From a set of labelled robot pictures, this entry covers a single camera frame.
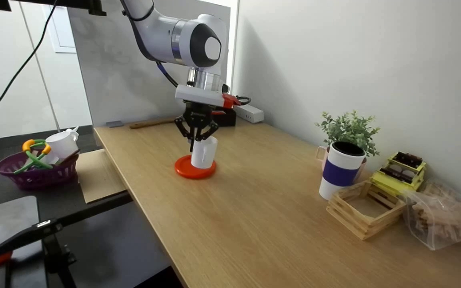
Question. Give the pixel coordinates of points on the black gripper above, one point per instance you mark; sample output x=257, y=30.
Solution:
x=198, y=123

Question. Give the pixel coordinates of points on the white plastic mug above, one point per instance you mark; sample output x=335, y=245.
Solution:
x=204, y=152

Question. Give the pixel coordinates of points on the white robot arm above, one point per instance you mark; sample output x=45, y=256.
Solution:
x=191, y=53

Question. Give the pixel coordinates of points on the orange round plate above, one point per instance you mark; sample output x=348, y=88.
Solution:
x=185, y=168

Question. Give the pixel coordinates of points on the black tray with red item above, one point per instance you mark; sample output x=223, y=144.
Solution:
x=225, y=117

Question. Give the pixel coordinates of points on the long wooden stick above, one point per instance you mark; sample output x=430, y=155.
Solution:
x=148, y=123

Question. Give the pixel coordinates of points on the cardboard sheet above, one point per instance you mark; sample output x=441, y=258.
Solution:
x=98, y=176

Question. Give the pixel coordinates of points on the white and blue tumbler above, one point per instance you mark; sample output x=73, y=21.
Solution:
x=342, y=166

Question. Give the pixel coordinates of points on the green potted plant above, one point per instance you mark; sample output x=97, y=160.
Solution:
x=350, y=128

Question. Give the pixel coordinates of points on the purple plastic basket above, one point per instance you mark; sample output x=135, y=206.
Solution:
x=37, y=178

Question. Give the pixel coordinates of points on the small wooden crate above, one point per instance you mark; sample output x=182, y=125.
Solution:
x=366, y=210

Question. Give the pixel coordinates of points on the black tripod stand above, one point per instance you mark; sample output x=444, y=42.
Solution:
x=57, y=256

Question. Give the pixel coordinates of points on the yellow green box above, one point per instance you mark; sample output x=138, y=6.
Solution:
x=402, y=173

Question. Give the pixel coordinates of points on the clear bag of wooden pieces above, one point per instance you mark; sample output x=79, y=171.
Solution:
x=434, y=214

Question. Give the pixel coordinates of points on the orange wrist camera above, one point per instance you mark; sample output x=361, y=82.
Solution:
x=233, y=101

